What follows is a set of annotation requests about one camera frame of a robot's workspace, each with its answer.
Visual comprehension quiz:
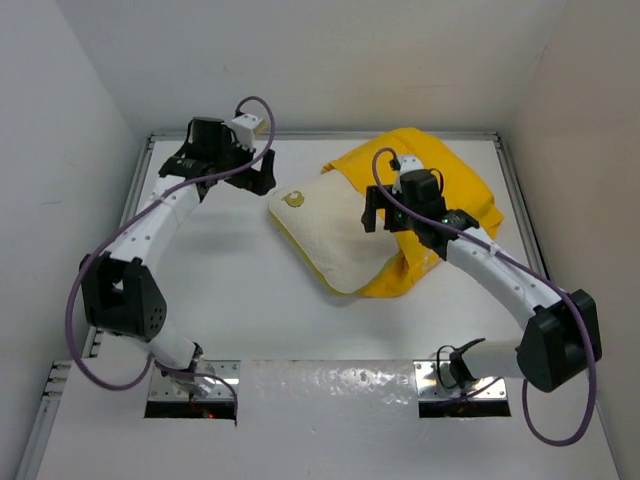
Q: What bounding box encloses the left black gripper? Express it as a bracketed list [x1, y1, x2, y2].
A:
[213, 131, 276, 196]

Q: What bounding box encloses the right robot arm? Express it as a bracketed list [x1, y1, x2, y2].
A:
[361, 169, 602, 392]

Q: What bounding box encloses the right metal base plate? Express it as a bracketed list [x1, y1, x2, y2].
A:
[414, 358, 507, 403]

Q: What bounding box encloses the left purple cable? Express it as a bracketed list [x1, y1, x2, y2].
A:
[65, 95, 277, 416]

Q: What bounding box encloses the metal base plate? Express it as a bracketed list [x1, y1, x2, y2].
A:
[148, 359, 239, 402]
[414, 358, 507, 403]

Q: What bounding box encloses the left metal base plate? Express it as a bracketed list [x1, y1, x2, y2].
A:
[148, 359, 239, 402]

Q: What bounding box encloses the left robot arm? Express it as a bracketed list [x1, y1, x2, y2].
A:
[81, 112, 276, 371]

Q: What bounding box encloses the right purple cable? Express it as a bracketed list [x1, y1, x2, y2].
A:
[371, 146, 602, 447]

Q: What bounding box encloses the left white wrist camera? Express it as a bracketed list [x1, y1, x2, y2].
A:
[230, 113, 267, 151]

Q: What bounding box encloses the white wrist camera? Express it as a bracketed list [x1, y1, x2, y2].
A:
[230, 113, 267, 151]
[390, 154, 424, 194]

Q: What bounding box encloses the cream pillow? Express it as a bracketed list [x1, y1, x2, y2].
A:
[268, 170, 400, 295]

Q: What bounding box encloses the purple cable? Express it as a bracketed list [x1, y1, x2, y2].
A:
[371, 146, 602, 447]
[65, 95, 277, 416]

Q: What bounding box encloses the aluminium table frame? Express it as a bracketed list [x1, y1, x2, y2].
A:
[14, 130, 596, 480]

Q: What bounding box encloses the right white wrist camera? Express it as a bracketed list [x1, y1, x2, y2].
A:
[390, 154, 424, 194]

